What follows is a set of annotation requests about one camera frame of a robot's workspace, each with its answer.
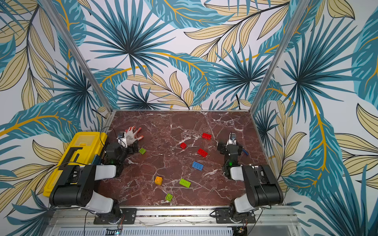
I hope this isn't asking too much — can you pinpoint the red 2x4 lego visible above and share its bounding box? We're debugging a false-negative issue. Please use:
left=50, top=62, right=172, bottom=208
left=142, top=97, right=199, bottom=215
left=197, top=148, right=208, bottom=158
left=202, top=133, right=212, bottom=140

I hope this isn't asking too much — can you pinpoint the blue 2x4 lego brick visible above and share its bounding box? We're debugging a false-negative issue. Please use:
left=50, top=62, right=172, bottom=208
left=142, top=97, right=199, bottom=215
left=192, top=162, right=203, bottom=171

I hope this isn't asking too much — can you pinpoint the orange 2x2 lego brick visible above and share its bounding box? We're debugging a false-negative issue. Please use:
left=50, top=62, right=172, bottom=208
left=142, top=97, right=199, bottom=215
left=154, top=176, right=163, bottom=185

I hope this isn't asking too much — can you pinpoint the green 2x2 lego front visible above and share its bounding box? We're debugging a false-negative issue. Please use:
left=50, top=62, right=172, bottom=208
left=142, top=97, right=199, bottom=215
left=165, top=193, right=173, bottom=202

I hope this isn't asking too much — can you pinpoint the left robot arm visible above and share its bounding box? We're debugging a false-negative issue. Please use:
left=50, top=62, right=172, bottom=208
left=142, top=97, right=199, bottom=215
left=49, top=140, right=139, bottom=218

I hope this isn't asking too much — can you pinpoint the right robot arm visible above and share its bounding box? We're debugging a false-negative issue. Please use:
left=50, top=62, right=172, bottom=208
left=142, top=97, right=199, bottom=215
left=217, top=143, right=284, bottom=217

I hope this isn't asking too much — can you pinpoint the green 2x4 lego brick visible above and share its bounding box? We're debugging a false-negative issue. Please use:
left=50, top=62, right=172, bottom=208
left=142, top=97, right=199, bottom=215
left=179, top=179, right=191, bottom=188

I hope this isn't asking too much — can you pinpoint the white red work glove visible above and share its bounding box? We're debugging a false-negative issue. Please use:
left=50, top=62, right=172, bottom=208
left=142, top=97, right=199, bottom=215
left=117, top=126, right=144, bottom=148

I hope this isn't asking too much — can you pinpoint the yellow toolbox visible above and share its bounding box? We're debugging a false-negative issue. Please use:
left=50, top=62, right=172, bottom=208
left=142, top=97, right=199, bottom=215
left=43, top=131, right=108, bottom=197

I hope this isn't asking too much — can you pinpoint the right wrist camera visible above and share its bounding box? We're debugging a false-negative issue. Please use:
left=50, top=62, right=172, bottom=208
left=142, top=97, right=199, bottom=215
left=229, top=133, right=236, bottom=142

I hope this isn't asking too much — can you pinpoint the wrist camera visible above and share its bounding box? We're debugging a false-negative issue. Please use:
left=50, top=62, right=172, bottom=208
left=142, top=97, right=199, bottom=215
left=229, top=133, right=236, bottom=142
left=117, top=132, right=125, bottom=139

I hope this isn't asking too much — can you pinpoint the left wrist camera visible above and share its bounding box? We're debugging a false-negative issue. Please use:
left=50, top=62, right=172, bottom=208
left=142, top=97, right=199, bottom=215
left=117, top=132, right=125, bottom=139

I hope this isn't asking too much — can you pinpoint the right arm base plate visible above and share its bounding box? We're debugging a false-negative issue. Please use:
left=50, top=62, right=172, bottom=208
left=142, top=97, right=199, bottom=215
left=215, top=207, right=256, bottom=224

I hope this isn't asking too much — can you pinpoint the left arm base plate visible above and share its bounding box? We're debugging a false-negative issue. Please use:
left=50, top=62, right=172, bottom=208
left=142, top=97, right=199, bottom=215
left=94, top=208, right=137, bottom=225

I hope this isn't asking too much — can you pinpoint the aluminium front rail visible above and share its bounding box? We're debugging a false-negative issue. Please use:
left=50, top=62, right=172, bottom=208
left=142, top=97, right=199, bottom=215
left=47, top=206, right=300, bottom=229

